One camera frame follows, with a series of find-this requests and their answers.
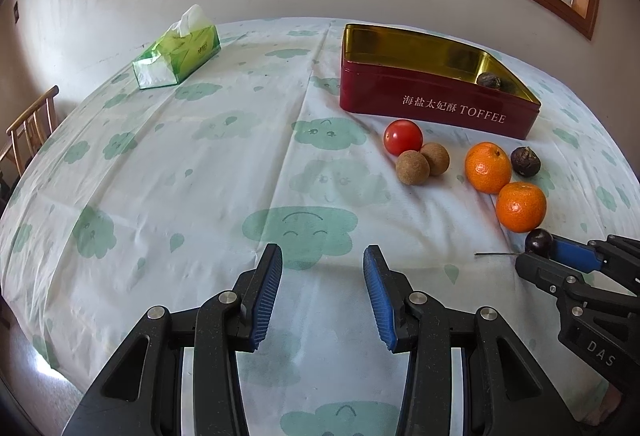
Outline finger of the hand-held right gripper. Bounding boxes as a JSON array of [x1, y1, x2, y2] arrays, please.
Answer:
[[549, 236, 640, 289], [515, 253, 640, 319]]

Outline wooden chair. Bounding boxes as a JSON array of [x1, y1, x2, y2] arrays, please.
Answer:
[[0, 86, 61, 187]]

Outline red and gold tin box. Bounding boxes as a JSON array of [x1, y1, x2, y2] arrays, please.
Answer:
[[339, 23, 542, 141]]

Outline brown longan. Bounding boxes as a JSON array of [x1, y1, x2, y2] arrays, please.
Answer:
[[420, 142, 451, 177], [396, 150, 431, 185]]

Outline dark passion fruit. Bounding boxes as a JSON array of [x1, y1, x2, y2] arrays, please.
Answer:
[[510, 146, 542, 178]]

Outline white cloud print tablecloth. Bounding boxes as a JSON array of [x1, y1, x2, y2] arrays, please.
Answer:
[[0, 18, 640, 436]]

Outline person's right forearm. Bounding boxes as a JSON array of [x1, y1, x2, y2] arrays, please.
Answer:
[[582, 383, 632, 427]]

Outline red cherry tomato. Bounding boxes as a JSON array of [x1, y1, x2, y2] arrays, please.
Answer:
[[383, 120, 424, 157]]

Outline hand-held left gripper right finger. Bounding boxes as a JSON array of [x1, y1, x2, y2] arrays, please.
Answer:
[[363, 244, 583, 436]]

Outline orange mandarin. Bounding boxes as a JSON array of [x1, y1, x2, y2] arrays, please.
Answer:
[[464, 142, 513, 195], [495, 182, 548, 234]]

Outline green tissue pack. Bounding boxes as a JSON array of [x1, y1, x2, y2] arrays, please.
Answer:
[[132, 4, 221, 90]]

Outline dark cherry with stem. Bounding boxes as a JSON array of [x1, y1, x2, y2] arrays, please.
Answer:
[[475, 228, 554, 259]]

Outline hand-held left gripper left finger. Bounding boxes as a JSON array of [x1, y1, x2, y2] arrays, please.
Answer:
[[62, 243, 284, 436]]

